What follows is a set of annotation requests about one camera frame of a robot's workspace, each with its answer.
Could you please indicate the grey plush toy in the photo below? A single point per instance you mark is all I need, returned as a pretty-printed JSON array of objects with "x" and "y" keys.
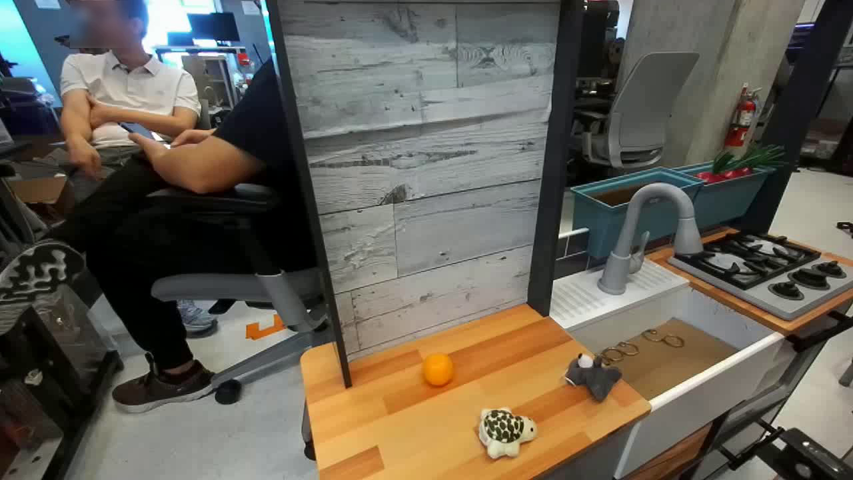
[{"x": 592, "y": 377}]

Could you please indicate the white green spotted turtle toy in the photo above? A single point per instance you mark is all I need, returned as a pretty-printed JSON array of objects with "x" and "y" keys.
[{"x": 506, "y": 431}]

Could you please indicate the green toy vegetable leaves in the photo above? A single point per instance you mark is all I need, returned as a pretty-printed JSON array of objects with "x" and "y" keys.
[{"x": 754, "y": 157}]

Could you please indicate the toy gas stove top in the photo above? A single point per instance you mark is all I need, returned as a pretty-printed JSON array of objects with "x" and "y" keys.
[{"x": 764, "y": 271}]

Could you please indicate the orange ball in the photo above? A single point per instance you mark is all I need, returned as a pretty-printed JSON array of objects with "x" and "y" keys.
[{"x": 438, "y": 368}]

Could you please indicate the grey office chair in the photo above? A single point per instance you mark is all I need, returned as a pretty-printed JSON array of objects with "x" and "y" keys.
[{"x": 277, "y": 295}]

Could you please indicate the large blue planter box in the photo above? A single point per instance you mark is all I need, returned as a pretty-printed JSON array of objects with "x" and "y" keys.
[{"x": 603, "y": 213}]

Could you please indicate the small orange floor object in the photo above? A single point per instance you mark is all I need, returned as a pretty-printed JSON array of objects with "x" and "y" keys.
[{"x": 266, "y": 328}]

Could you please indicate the grey sink faucet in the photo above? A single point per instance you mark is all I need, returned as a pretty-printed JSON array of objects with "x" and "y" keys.
[{"x": 646, "y": 207}]

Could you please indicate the white office chair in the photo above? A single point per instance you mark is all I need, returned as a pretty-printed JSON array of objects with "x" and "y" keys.
[{"x": 655, "y": 97}]

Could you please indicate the person in black clothes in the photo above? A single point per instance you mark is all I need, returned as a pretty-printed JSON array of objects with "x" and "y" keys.
[{"x": 150, "y": 231}]

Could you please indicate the white sink basin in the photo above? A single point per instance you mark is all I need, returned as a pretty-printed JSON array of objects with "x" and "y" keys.
[{"x": 703, "y": 377}]

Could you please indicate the small blue planter box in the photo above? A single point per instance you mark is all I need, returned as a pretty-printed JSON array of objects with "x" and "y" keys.
[{"x": 734, "y": 199}]

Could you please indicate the person in white shirt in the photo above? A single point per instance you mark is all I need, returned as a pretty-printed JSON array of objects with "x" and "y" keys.
[{"x": 135, "y": 89}]

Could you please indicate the red fire extinguisher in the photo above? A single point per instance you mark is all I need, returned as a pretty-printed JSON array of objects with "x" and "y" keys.
[{"x": 742, "y": 115}]

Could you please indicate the tall black pillar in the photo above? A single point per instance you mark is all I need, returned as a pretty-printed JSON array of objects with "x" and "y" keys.
[{"x": 802, "y": 97}]

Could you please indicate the black equipment rack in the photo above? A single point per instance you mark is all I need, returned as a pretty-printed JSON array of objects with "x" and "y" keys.
[{"x": 43, "y": 356}]

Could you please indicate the black metal stand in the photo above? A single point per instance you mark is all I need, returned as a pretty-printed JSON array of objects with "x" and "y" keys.
[{"x": 802, "y": 455}]

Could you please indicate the grey wood-look wall panel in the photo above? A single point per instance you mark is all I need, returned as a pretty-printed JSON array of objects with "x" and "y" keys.
[{"x": 428, "y": 176}]

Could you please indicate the thin black frame post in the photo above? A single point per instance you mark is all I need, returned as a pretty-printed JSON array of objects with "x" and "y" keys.
[{"x": 309, "y": 195}]

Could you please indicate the wide black frame post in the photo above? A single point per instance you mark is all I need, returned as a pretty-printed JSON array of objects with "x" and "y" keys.
[{"x": 555, "y": 149}]

